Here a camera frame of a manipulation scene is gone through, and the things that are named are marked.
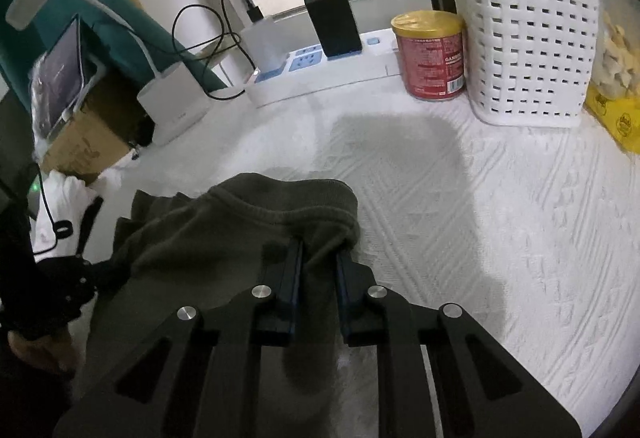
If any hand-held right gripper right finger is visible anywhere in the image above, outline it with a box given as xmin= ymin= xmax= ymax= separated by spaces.
xmin=335 ymin=250 xmax=583 ymax=438

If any black cable with ring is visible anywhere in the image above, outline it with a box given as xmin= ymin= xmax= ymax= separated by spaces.
xmin=30 ymin=163 xmax=73 ymax=254

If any white crumpled garment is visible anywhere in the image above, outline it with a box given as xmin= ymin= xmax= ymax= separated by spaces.
xmin=30 ymin=168 xmax=128 ymax=264

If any white desk lamp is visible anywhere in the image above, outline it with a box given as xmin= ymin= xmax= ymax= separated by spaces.
xmin=5 ymin=0 xmax=215 ymax=145

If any person's left forearm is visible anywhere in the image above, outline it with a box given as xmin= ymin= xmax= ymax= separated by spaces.
xmin=0 ymin=358 xmax=76 ymax=438

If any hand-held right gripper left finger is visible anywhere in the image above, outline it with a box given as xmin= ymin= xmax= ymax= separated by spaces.
xmin=52 ymin=238 xmax=307 ymax=438

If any clear plastic wrap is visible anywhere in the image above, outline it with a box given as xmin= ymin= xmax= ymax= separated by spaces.
xmin=27 ymin=58 xmax=68 ymax=159

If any person's left hand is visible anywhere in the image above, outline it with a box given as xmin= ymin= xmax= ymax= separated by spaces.
xmin=7 ymin=329 xmax=76 ymax=374

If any yellow packet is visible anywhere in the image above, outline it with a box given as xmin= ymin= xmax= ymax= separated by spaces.
xmin=582 ymin=85 xmax=640 ymax=161

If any white charger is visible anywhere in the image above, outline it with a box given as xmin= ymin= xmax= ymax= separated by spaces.
xmin=239 ymin=15 xmax=292 ymax=70

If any cardboard box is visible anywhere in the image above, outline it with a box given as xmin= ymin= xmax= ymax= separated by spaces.
xmin=39 ymin=70 xmax=151 ymax=186

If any black charger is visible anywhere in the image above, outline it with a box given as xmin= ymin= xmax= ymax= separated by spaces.
xmin=304 ymin=0 xmax=363 ymax=59

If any white plastic basket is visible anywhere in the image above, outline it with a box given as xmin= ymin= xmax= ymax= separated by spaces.
xmin=440 ymin=0 xmax=602 ymax=129

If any olive green shirt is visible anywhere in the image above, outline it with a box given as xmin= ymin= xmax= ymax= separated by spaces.
xmin=75 ymin=172 xmax=362 ymax=424

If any black strap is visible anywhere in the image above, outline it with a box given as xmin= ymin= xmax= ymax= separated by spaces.
xmin=76 ymin=196 xmax=104 ymax=255

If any red can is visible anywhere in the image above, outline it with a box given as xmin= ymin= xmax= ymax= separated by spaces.
xmin=390 ymin=11 xmax=467 ymax=102

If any looped black cable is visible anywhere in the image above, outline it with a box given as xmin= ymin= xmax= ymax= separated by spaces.
xmin=172 ymin=0 xmax=263 ymax=101

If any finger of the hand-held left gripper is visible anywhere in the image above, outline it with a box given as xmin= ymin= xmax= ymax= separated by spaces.
xmin=75 ymin=255 xmax=133 ymax=294

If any white power strip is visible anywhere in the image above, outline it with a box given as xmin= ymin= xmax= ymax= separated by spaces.
xmin=245 ymin=30 xmax=403 ymax=108

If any grey tablet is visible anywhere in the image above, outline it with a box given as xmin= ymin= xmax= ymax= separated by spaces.
xmin=30 ymin=14 xmax=97 ymax=139

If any clear snack jar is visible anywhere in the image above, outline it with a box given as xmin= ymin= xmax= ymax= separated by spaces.
xmin=582 ymin=0 xmax=640 ymax=105

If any white textured table cover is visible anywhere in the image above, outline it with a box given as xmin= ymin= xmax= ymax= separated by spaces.
xmin=30 ymin=83 xmax=640 ymax=438

